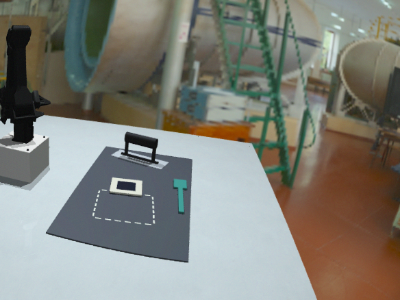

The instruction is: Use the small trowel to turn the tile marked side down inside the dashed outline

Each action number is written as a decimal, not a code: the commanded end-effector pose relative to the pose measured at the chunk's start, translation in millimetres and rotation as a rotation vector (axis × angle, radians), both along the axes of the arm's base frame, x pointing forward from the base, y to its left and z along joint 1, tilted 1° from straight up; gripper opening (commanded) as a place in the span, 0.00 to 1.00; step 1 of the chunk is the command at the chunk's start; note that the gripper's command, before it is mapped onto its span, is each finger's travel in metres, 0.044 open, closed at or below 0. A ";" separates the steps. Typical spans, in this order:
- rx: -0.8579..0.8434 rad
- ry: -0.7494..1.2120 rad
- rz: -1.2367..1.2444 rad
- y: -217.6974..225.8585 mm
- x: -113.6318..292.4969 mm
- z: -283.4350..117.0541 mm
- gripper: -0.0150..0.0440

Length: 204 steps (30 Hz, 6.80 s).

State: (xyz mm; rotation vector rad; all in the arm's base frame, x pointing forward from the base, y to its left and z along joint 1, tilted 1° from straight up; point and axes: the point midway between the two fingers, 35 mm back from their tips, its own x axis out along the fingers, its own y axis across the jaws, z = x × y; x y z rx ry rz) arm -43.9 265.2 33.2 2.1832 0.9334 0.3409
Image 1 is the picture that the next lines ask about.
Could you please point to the teal t-shaped tool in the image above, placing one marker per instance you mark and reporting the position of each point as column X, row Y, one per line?
column 180, row 185

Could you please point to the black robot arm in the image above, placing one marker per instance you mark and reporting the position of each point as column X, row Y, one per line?
column 15, row 97

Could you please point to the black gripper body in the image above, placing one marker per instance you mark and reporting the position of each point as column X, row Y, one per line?
column 36, row 98

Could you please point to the white square tile with dark blue center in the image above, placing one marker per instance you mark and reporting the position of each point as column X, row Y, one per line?
column 126, row 186

